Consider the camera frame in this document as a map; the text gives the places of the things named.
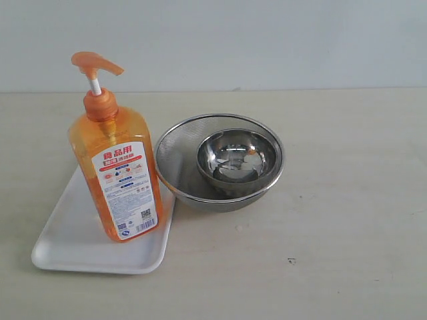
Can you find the white rectangular plastic tray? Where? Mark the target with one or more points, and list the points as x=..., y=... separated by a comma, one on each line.
x=73, y=238

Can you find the steel mesh strainer basket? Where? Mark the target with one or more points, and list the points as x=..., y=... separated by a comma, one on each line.
x=175, y=157

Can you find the small stainless steel bowl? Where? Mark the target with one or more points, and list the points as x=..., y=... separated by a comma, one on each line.
x=237, y=161

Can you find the orange pump soap bottle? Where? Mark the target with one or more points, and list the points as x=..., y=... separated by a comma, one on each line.
x=112, y=145

